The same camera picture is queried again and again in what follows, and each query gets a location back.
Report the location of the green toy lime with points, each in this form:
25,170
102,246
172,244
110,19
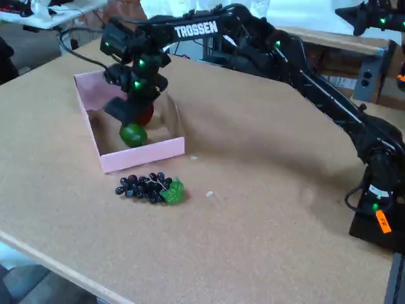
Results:
134,136

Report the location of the pink cardboard box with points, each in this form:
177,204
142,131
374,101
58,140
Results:
142,156

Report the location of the red toy pomegranate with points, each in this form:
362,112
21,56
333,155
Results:
147,115

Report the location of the black toy grapes with leaf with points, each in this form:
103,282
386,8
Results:
142,188

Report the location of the white desk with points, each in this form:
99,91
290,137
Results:
63,17

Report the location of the black office chair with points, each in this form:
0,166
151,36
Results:
7,63

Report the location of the small white figure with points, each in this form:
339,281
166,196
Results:
41,11

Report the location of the wooden workbench top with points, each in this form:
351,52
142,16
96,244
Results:
348,42

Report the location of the grey metal leg with outlets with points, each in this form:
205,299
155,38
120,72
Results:
373,73

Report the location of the small black camera box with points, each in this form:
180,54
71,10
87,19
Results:
117,74

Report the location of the grey metal frame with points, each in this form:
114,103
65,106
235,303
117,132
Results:
207,47

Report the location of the dark metal post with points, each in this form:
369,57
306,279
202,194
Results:
397,282

